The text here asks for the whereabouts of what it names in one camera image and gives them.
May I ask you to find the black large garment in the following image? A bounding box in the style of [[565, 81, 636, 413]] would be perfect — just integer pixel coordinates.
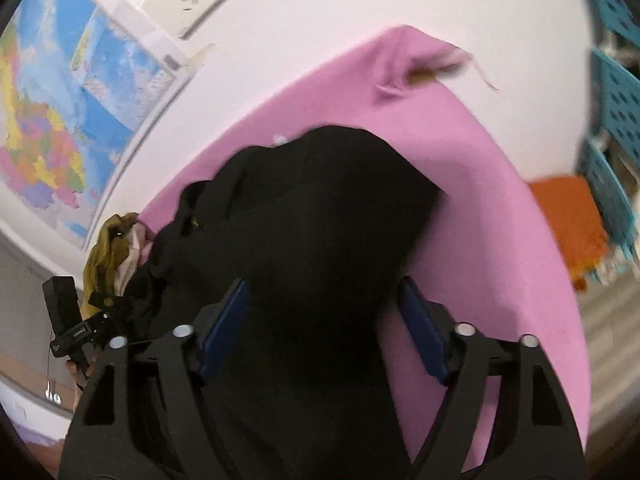
[[124, 126, 440, 479]]

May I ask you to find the left hand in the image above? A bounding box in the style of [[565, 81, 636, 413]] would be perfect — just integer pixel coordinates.
[[65, 360, 96, 393]]

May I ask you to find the olive folded garment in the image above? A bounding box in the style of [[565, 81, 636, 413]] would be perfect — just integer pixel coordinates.
[[82, 212, 138, 311]]

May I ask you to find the cream folded garment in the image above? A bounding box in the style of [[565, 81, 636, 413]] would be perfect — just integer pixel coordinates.
[[114, 222, 152, 297]]

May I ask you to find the pink bed sheet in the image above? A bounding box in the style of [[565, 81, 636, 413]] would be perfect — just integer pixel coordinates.
[[143, 26, 590, 445]]

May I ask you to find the orange cloth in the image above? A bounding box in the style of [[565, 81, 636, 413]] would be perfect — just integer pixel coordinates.
[[528, 174, 608, 292]]

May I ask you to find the colourful wall map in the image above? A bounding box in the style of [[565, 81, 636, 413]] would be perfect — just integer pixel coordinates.
[[1, 0, 191, 247]]

